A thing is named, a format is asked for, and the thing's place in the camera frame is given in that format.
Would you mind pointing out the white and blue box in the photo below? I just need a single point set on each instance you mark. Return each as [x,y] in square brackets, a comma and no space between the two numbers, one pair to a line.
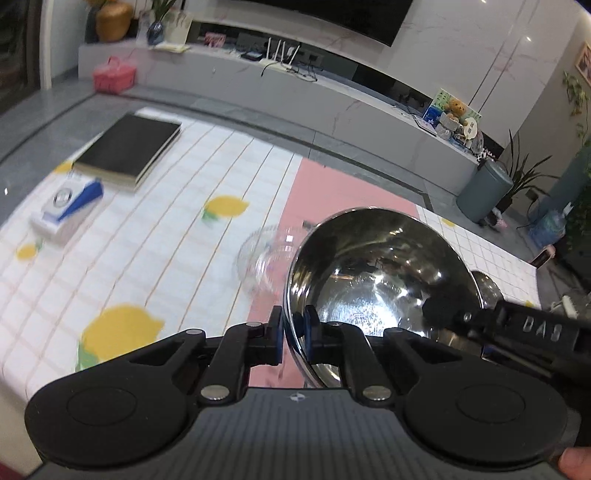
[67,208]

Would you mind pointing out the teddy bear toy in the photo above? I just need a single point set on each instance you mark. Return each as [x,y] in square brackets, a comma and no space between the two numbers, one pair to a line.
[455,108]

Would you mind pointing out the clear glass plate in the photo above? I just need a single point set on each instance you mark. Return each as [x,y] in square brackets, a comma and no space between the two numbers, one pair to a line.
[264,259]

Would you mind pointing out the lemon print tablecloth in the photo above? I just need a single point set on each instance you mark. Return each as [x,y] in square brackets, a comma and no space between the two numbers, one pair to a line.
[149,263]

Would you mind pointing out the potted green plant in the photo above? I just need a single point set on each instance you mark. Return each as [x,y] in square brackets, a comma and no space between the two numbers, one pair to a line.
[522,172]

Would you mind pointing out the white tv cabinet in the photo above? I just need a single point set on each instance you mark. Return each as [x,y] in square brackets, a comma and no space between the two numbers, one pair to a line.
[324,105]

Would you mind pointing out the white wifi router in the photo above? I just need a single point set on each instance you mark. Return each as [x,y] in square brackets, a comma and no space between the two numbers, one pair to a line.
[280,52]

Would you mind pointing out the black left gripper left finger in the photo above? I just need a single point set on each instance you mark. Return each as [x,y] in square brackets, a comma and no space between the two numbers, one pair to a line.
[241,348]

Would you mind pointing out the black television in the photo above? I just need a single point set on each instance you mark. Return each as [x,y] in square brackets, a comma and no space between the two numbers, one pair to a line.
[379,20]

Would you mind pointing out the person's hand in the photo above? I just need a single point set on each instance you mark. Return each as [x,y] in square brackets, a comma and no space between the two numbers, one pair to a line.
[575,463]

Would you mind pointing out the blue vase with plant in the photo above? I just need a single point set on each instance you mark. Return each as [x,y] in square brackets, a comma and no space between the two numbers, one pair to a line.
[155,31]

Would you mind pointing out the pink table runner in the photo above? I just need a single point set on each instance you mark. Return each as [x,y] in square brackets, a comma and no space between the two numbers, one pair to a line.
[317,193]

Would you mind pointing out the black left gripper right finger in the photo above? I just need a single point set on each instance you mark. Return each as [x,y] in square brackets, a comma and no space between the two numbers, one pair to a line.
[344,346]

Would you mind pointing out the grey trash bin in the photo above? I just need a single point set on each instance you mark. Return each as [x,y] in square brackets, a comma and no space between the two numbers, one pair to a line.
[484,191]

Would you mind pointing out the golden vase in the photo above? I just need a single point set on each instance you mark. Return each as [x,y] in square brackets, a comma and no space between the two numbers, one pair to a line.
[113,20]

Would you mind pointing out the blue water jug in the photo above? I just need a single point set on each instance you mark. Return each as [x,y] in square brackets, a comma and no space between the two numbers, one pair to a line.
[551,227]

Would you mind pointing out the black notebook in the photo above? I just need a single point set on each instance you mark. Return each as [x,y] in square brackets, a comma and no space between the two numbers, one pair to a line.
[126,153]

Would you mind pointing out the pink storage basket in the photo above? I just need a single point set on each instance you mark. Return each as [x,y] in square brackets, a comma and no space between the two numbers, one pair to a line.
[114,76]

